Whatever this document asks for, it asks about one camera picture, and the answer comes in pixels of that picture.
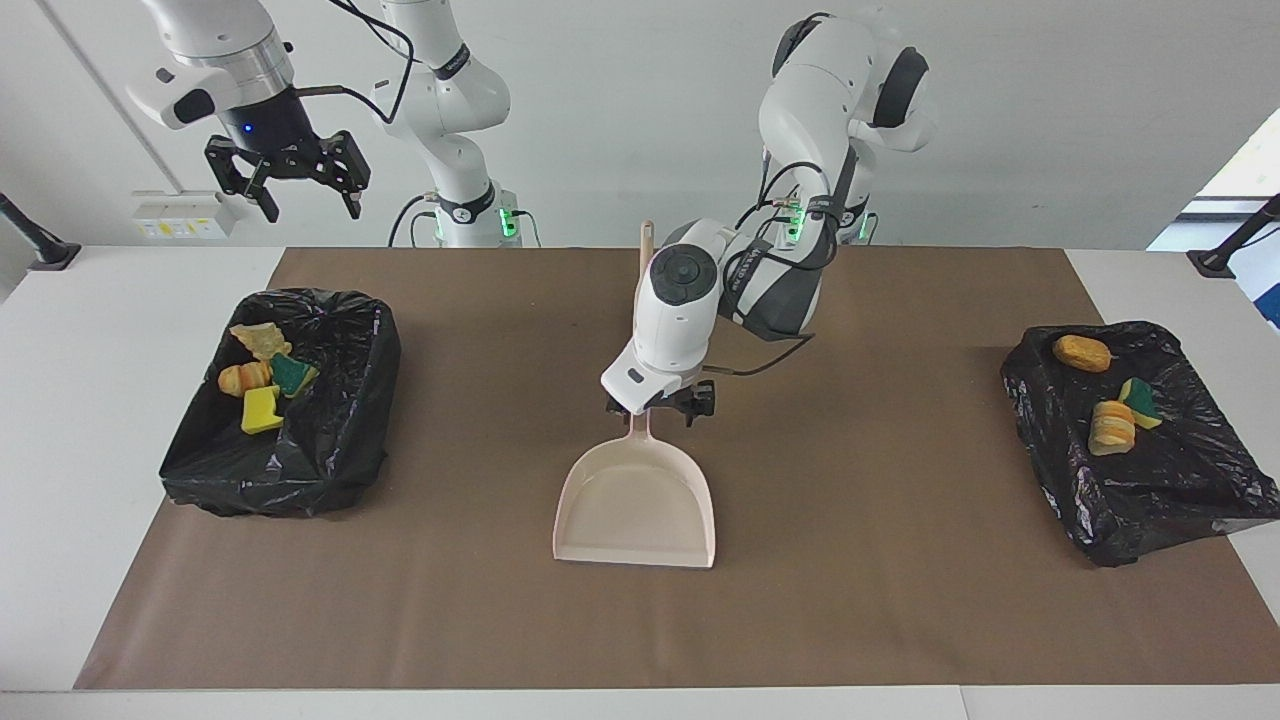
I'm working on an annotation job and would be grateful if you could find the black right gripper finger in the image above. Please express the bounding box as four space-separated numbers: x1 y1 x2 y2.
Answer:
205 138 281 223
322 130 371 219

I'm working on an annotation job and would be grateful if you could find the pale pink plastic dustpan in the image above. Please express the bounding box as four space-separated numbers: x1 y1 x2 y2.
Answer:
552 408 717 570

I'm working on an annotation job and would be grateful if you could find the pale cream bread chunk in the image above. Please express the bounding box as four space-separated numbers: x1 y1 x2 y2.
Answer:
229 322 293 361

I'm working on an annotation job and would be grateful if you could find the orange striped croissant piece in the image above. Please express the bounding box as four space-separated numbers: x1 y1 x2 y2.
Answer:
217 362 273 397

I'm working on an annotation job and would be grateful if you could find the yellow sponge with green pad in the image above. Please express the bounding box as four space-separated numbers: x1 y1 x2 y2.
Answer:
270 352 321 399

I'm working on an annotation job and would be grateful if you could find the large yellow sponge piece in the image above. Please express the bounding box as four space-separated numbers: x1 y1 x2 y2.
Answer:
240 385 286 436

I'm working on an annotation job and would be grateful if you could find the brown oval bread nugget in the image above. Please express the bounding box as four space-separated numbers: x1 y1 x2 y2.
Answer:
1052 335 1113 374

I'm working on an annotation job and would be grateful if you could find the pale yellow sponge chunk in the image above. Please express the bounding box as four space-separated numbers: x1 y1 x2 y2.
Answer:
1088 400 1138 457

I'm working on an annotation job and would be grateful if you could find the small yellow sponge piece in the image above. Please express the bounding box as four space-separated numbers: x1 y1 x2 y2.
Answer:
1118 377 1164 430

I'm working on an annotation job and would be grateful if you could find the bin lined with black bag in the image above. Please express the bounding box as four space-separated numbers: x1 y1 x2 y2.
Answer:
160 288 402 519
1000 320 1280 568

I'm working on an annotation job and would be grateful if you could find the brown paper table mat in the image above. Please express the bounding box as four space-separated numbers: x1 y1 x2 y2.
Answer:
75 247 1280 691

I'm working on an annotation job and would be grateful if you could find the white wall socket box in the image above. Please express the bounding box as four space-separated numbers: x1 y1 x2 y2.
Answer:
132 190 239 241

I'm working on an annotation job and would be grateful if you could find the black right base cable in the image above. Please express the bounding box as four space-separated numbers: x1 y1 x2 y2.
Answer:
388 193 441 248

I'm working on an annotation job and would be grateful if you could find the black left arm wrist cable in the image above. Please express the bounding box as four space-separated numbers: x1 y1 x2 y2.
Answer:
700 160 861 379

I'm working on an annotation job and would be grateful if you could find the white wall cable duct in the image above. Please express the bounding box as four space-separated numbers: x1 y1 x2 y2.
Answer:
38 0 186 196

